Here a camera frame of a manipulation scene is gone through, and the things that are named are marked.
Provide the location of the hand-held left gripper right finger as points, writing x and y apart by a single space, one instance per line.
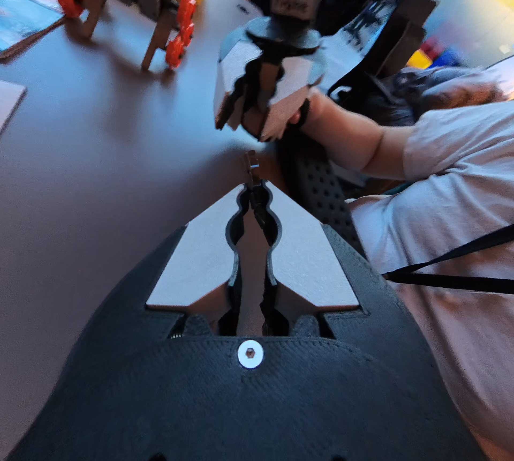
317 268

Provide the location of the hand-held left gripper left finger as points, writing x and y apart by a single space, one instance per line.
192 268

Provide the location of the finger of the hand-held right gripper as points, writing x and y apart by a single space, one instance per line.
297 79
233 71

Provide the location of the person's right forearm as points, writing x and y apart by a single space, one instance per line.
353 139

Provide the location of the grey desk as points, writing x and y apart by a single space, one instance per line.
100 187

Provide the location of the person's right hand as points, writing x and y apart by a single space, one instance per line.
299 115

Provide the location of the black perforated panel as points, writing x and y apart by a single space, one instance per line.
317 187

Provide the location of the black office chair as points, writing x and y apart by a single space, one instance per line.
405 27

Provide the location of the closed blue booklet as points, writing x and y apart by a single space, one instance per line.
24 7

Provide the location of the open instruction booklet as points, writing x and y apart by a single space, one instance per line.
10 103

